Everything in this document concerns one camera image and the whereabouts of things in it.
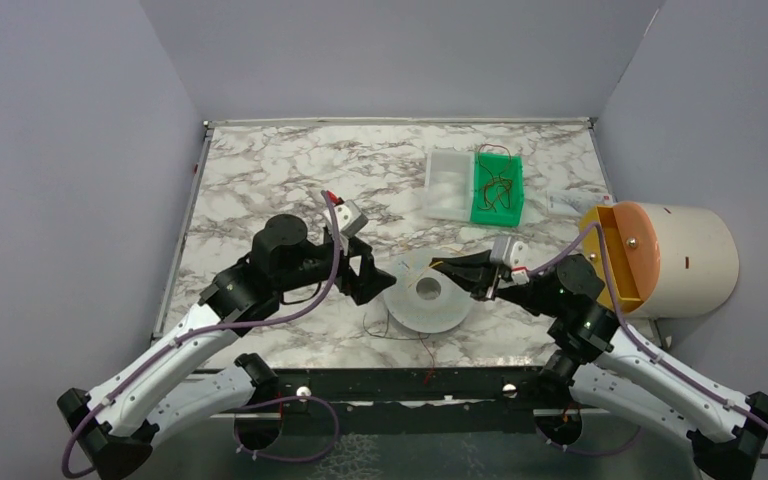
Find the black mounting rail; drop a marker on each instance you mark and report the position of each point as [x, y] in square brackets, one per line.
[410, 391]

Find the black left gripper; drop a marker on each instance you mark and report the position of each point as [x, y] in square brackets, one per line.
[352, 266]

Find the white translucent plastic bin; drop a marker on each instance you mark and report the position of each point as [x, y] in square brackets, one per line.
[449, 185]

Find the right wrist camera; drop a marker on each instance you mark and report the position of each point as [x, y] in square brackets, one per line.
[510, 252]

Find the white perforated filament spool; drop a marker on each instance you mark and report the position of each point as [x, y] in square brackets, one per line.
[423, 300]

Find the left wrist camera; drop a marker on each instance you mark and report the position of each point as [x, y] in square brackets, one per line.
[351, 219]

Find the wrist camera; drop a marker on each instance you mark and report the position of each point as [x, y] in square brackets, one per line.
[351, 219]
[510, 252]

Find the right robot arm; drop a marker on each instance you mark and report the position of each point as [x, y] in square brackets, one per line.
[602, 361]

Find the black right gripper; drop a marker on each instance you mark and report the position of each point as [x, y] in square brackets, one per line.
[487, 276]

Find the white paper label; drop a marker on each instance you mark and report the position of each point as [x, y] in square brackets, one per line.
[574, 203]

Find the green plastic bin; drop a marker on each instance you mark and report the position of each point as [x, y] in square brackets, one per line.
[499, 195]

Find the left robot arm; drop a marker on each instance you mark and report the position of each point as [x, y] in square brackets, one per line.
[120, 422]

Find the white and orange cylinder container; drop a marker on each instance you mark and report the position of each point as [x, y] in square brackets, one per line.
[666, 261]

